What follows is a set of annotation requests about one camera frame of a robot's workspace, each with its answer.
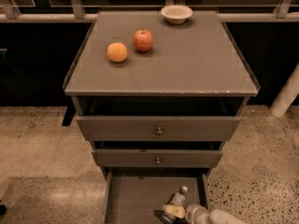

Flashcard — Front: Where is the grey drawer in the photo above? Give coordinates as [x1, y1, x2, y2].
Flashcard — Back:
[93, 149, 223, 168]
[103, 172, 210, 224]
[77, 116, 240, 142]

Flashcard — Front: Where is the black shoe tip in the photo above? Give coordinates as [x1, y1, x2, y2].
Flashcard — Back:
[0, 200, 7, 216]

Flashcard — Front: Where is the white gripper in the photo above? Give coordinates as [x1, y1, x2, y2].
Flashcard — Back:
[163, 203, 211, 224]

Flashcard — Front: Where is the brass top drawer knob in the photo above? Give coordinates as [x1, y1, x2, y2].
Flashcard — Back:
[156, 127, 164, 136]

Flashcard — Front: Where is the metal window railing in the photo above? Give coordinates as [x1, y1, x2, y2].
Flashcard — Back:
[0, 0, 299, 22]

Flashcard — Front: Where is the red apple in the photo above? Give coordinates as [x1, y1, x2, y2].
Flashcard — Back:
[133, 28, 153, 52]

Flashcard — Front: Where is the grey drawer cabinet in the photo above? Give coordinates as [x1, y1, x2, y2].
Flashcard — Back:
[64, 11, 259, 175]

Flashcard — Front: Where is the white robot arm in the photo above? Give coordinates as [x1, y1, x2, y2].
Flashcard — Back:
[163, 203, 246, 224]

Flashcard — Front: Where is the white round pillar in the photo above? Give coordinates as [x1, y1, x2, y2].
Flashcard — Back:
[269, 64, 299, 118]

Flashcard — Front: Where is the orange fruit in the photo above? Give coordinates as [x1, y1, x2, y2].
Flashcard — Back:
[107, 43, 127, 63]

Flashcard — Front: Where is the grey bottom drawer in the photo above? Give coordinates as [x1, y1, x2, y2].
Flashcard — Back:
[103, 172, 210, 224]

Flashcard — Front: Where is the white bowl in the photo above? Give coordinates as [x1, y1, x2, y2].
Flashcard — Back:
[161, 5, 193, 24]

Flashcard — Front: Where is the grey middle drawer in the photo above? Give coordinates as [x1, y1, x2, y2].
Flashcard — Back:
[93, 149, 223, 168]

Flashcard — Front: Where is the grey top drawer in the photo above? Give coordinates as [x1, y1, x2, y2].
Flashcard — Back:
[77, 116, 240, 142]

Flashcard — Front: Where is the blue plastic bottle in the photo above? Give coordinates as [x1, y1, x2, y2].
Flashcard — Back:
[161, 186, 188, 224]

